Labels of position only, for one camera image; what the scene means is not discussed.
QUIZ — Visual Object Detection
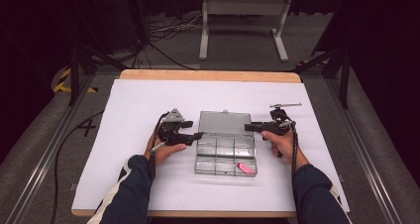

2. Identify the white metal stand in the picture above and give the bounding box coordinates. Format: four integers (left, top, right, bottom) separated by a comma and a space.
198, 0, 294, 62

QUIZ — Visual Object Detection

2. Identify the clear plastic compartment box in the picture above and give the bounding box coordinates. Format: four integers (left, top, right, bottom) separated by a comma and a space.
193, 109, 259, 177

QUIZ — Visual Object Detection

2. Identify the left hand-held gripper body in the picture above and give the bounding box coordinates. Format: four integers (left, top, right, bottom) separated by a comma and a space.
157, 108, 196, 147

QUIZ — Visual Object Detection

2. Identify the bundle of floor cables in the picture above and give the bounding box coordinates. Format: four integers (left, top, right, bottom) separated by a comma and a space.
147, 14, 204, 42

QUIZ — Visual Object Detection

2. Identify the black metal frame stand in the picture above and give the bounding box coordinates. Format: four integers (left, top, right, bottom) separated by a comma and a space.
67, 45, 128, 107
296, 49, 352, 110

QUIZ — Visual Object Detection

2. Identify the hand-held gripper black cable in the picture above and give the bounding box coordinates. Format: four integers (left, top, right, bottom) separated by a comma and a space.
148, 112, 170, 182
289, 123, 300, 182

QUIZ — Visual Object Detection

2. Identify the white paper sheet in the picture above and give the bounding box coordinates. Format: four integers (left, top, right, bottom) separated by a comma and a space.
71, 78, 351, 213

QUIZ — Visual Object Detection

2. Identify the left hand-held gripper black cable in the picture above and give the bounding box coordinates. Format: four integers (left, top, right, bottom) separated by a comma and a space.
148, 112, 170, 182

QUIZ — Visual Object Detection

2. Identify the aluminium floor rail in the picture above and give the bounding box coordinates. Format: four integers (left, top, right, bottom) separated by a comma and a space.
325, 78, 402, 224
4, 73, 97, 224

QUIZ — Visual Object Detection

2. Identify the person's right hand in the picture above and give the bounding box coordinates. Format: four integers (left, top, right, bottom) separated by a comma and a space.
261, 129, 310, 172

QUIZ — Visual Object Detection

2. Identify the small pink flash drive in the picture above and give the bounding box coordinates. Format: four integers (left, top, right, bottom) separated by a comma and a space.
236, 162, 255, 175

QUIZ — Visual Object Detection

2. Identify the black floor cable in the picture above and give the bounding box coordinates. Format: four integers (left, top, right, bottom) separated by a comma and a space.
51, 110, 105, 224

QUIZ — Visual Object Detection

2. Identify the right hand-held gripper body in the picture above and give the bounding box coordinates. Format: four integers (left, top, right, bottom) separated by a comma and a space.
261, 102, 303, 137

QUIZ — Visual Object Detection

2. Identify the right hand-held gripper black cable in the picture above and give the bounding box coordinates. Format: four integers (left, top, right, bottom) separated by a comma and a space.
289, 123, 300, 182

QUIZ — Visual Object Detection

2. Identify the person's left hand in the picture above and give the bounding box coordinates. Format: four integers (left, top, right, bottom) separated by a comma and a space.
144, 134, 188, 168

